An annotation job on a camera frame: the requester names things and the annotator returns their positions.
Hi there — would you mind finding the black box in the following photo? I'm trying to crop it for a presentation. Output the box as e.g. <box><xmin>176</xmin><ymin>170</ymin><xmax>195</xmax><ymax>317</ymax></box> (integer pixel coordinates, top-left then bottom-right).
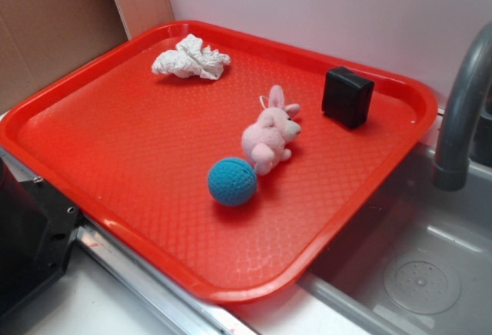
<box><xmin>321</xmin><ymin>67</ymin><xmax>375</xmax><ymax>129</ymax></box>

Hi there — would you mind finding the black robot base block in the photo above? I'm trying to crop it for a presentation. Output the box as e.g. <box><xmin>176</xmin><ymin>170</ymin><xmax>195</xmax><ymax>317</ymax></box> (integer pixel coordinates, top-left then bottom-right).
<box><xmin>1</xmin><ymin>162</ymin><xmax>81</xmax><ymax>320</ymax></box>

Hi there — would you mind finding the pink plush bunny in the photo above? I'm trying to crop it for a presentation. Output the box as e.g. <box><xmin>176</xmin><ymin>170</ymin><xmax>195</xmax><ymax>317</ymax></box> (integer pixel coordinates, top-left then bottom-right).
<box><xmin>241</xmin><ymin>85</ymin><xmax>301</xmax><ymax>176</ymax></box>

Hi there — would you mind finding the red plastic tray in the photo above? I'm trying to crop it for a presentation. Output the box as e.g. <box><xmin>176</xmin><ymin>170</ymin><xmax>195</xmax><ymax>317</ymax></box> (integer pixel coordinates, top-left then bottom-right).
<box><xmin>1</xmin><ymin>22</ymin><xmax>437</xmax><ymax>303</ymax></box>

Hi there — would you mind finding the blue knitted ball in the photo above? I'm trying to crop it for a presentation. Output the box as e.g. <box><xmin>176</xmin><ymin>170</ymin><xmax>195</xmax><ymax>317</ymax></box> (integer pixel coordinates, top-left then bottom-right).
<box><xmin>207</xmin><ymin>158</ymin><xmax>258</xmax><ymax>207</ymax></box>

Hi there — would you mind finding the crumpled white paper towel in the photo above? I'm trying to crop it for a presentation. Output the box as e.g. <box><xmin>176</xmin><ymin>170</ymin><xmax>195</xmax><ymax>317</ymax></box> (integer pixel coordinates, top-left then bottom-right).
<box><xmin>151</xmin><ymin>34</ymin><xmax>231</xmax><ymax>81</ymax></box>

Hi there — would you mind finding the grey plastic sink basin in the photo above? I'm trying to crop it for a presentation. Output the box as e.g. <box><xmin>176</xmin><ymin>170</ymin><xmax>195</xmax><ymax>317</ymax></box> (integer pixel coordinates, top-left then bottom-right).
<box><xmin>299</xmin><ymin>146</ymin><xmax>491</xmax><ymax>334</ymax></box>

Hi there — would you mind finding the grey faucet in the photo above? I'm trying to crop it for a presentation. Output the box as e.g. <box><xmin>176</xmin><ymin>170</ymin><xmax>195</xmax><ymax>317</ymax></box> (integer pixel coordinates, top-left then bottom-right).
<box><xmin>432</xmin><ymin>23</ymin><xmax>491</xmax><ymax>191</ymax></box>

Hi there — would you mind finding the brown cardboard panel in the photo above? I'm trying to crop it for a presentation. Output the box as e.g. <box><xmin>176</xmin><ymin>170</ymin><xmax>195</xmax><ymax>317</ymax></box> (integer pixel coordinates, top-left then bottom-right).
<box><xmin>1</xmin><ymin>0</ymin><xmax>127</xmax><ymax>112</ymax></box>

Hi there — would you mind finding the metal rail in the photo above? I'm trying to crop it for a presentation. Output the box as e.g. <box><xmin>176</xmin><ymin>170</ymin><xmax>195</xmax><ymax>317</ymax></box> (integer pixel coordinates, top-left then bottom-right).
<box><xmin>0</xmin><ymin>146</ymin><xmax>262</xmax><ymax>335</ymax></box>

